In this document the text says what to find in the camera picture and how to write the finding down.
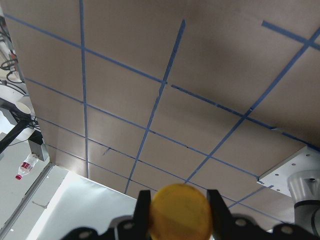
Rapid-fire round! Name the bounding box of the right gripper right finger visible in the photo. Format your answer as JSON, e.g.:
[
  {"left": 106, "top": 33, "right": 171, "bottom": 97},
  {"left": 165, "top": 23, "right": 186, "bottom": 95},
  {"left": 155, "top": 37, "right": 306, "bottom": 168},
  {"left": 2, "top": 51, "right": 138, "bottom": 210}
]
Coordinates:
[{"left": 206, "top": 189, "right": 233, "bottom": 240}]

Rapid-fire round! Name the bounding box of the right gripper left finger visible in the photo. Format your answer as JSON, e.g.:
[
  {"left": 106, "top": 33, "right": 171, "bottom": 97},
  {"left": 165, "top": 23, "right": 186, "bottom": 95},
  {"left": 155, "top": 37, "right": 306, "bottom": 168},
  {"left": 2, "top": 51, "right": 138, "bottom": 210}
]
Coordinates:
[{"left": 132, "top": 190, "right": 151, "bottom": 240}]

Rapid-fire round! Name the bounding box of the yellow push button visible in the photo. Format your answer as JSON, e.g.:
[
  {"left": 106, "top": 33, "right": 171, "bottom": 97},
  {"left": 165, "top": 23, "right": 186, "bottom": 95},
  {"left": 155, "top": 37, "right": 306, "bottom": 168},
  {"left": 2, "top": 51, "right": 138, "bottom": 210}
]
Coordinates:
[{"left": 148, "top": 183, "right": 213, "bottom": 240}]

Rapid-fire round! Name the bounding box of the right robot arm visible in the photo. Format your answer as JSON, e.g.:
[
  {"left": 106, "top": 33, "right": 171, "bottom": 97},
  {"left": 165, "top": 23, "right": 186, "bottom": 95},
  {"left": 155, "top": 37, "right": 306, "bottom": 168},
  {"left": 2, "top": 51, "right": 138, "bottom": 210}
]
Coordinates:
[{"left": 130, "top": 184, "right": 320, "bottom": 240}]

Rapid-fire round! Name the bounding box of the black monitor stand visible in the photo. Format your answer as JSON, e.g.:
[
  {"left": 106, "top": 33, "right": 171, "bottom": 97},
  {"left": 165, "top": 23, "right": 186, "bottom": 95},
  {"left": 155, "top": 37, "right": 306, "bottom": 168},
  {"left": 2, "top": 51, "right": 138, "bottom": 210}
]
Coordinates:
[{"left": 0, "top": 114, "right": 41, "bottom": 153}]

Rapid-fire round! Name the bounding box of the plastic water bottle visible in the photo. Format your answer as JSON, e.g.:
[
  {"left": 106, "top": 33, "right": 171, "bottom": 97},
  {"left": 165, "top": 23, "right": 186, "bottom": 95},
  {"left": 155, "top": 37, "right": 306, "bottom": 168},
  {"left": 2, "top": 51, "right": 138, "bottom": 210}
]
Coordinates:
[{"left": 15, "top": 153, "right": 39, "bottom": 180}]

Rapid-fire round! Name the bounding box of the white paper cup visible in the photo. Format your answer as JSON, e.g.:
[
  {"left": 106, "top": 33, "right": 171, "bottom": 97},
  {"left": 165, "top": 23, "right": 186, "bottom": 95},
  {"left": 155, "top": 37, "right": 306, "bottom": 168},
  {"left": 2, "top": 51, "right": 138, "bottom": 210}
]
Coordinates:
[{"left": 15, "top": 101, "right": 31, "bottom": 115}]

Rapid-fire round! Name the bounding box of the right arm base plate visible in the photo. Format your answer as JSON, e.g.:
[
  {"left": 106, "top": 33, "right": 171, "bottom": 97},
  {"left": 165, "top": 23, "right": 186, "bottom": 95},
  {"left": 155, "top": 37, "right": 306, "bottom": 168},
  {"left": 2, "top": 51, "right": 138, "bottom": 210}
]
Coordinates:
[{"left": 257, "top": 146, "right": 320, "bottom": 202}]

